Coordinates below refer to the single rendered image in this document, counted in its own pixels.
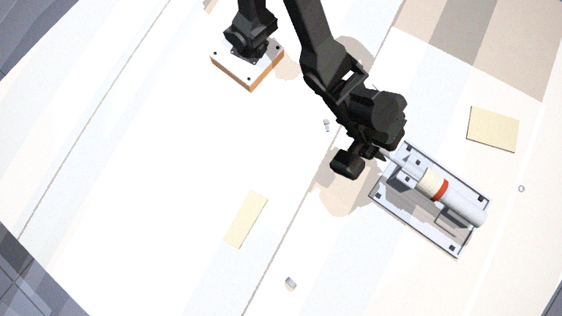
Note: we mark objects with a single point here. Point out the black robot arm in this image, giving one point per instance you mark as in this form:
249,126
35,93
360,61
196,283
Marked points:
324,62

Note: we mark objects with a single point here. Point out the orange-red ring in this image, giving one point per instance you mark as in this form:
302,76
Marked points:
441,191

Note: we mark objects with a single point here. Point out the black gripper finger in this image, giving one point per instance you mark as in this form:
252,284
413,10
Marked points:
376,154

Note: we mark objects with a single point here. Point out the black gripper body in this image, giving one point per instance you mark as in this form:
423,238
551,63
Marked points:
347,163

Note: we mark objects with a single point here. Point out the grey metal shaft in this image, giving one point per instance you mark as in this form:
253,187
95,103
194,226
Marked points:
392,157

